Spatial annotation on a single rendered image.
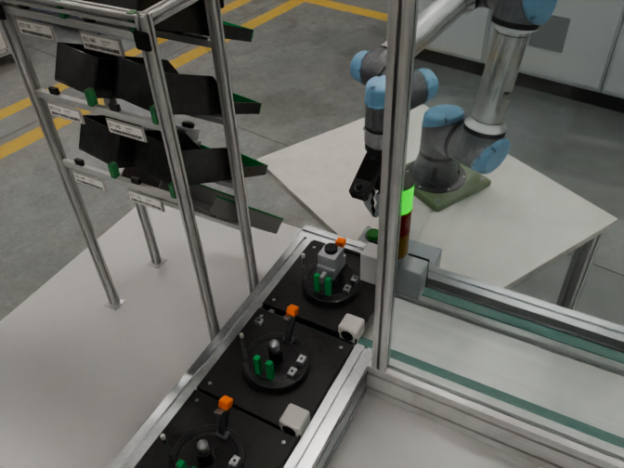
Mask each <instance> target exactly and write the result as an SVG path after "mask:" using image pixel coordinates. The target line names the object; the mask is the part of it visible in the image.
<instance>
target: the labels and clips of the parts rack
mask: <svg viewBox="0 0 624 468"><path fill-rule="evenodd" d="M197 1H199V0H162V1H161V2H159V3H157V4H155V5H153V6H151V7H149V8H147V9H145V10H143V11H146V13H147V12H150V13H151V16H152V20H153V24H154V25H156V24H158V23H159V22H161V21H163V20H165V19H167V18H169V17H171V16H173V15H174V14H175V13H177V12H179V11H180V10H182V9H184V8H186V7H188V6H190V5H192V4H194V3H195V2H197ZM6 19H7V18H6V15H5V12H4V10H3V8H2V6H1V4H0V20H6ZM15 19H16V22H17V23H18V26H19V30H20V33H21V34H24V35H28V36H32V37H36V38H41V39H45V40H48V41H53V42H58V39H57V36H56V34H55V31H54V28H53V25H52V24H48V23H43V22H40V21H35V20H30V19H23V18H18V17H15ZM129 28H130V32H131V33H132V34H133V35H134V39H135V43H136V48H137V49H139V50H144V51H148V52H150V51H152V47H151V42H150V36H149V34H148V33H147V32H140V31H137V28H132V27H129ZM79 33H80V36H81V39H82V42H83V45H84V48H85V49H90V50H94V51H97V52H102V53H106V54H111V55H114V56H119V57H123V58H125V54H124V48H123V44H122V41H121V39H119V38H114V37H109V36H105V35H101V34H96V33H91V32H84V31H79ZM48 90H49V93H50V94H52V95H56V96H57V95H59V94H60V92H59V89H58V88H57V87H54V86H49V87H48ZM84 95H85V98H86V101H87V104H88V106H90V107H94V106H95V105H96V104H98V99H97V96H96V93H95V89H94V88H93V87H88V88H86V89H85V90H84ZM46 104H47V106H48V108H49V111H50V113H51V115H54V116H57V117H60V118H63V119H66V120H70V121H73V122H77V123H79V124H85V120H84V117H83V114H82V112H81V110H77V109H75V108H71V107H68V106H64V105H61V104H58V103H54V102H51V101H46ZM109 106H110V110H111V111H117V112H119V111H121V108H120V104H117V103H113V102H111V103H109ZM149 111H150V115H151V119H152V122H153V123H154V124H157V125H158V124H159V121H158V117H157V112H156V109H155V105H152V106H151V107H149ZM106 122H107V125H108V127H109V131H110V132H111V133H114V134H117V135H121V136H124V137H130V138H133V139H136V140H139V141H143V142H146V143H147V142H148V141H147V138H146V134H145V130H144V127H140V126H137V125H133V124H130V123H124V122H121V121H117V120H114V119H111V118H107V117H106ZM74 161H75V164H77V165H80V166H84V165H85V162H84V160H82V159H79V158H75V159H74ZM108 168H109V171H110V176H111V178H114V179H116V178H117V177H118V176H120V171H119V168H118V165H117V162H111V163H109V164H108ZM72 173H73V176H74V179H75V181H76V182H77V183H80V184H83V185H86V186H88V187H91V188H94V189H99V190H102V191H104V192H108V191H107V188H106V185H105V182H104V180H102V179H99V178H96V177H93V176H91V175H86V174H83V173H80V172H77V171H74V170H72ZM130 179H131V182H132V183H134V184H137V185H140V184H141V180H140V178H139V177H136V176H133V175H132V176H131V177H130ZM168 187H169V190H170V194H171V198H173V199H176V192H175V187H174V183H173V181H172V182H171V183H169V184H168ZM127 191H128V195H129V198H130V201H131V202H136V203H139V204H142V205H145V206H148V207H150V208H153V209H156V210H159V211H161V212H164V213H165V210H164V205H166V206H169V207H172V208H175V209H177V210H179V207H178V204H177V203H174V202H171V201H167V200H164V199H161V198H158V197H155V196H152V195H149V194H147V193H144V192H141V191H135V190H132V189H130V188H128V189H127ZM193 209H194V213H195V215H196V216H198V217H201V218H204V219H207V220H210V221H213V222H216V223H218V224H221V225H224V226H227V227H230V228H235V229H237V230H240V226H239V222H238V223H237V222H233V221H230V220H227V219H224V218H221V217H218V216H214V215H211V214H207V213H205V212H204V211H203V210H200V209H197V208H194V207H193Z"/></svg>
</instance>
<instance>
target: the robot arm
mask: <svg viewBox="0 0 624 468"><path fill-rule="evenodd" d="M386 57H387V41H385V42H384V43H383V44H382V45H381V46H380V47H378V48H377V49H376V50H375V51H374V52H370V51H366V50H363V51H359V52H358V53H356V55H355V56H354V57H353V59H352V61H351V64H350V73H351V75H352V77H353V78H354V79H355V80H357V81H358V82H360V83H361V84H363V85H365V86H366V91H365V97H364V102H365V126H363V130H365V132H364V142H365V150H366V151H367V153H366V154H365V157H364V159H363V161H362V163H361V165H360V166H359V168H358V171H357V174H356V176H355V178H354V180H353V182H352V185H351V187H350V189H349V193H350V195H351V197H352V198H355V199H358V200H361V201H363V202H364V204H365V206H366V208H367V209H368V211H369V212H370V214H371V215H372V216H373V217H378V216H379V210H380V190H381V171H382V152H383V132H384V95H385V75H386ZM377 190H379V191H378V192H377V194H376V191H377ZM374 198H375V200H376V201H377V204H376V205H375V208H374Z"/></svg>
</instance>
